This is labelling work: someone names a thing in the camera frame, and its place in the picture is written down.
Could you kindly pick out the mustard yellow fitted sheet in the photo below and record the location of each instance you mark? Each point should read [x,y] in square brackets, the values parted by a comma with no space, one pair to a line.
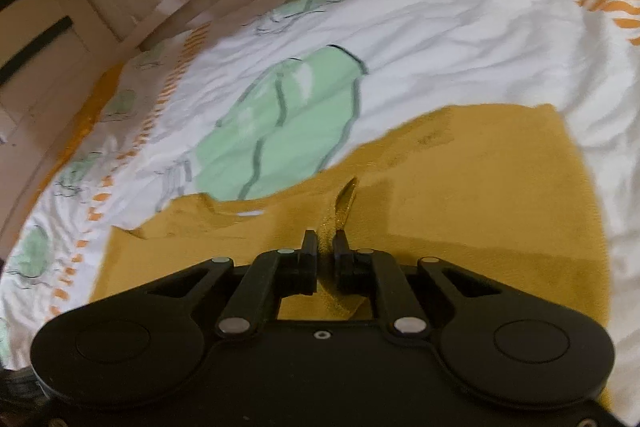
[77,131]

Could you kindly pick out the mustard yellow knit garment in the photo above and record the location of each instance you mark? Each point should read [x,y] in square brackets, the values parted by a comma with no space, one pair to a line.
[498,189]

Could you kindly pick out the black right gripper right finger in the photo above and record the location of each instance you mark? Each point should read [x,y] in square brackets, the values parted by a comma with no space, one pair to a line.
[406,300]

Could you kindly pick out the white jellyfish print duvet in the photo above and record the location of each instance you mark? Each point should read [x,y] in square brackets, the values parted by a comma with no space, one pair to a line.
[278,91]

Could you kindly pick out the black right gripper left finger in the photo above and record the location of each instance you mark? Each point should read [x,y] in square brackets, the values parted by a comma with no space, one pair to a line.
[237,300]

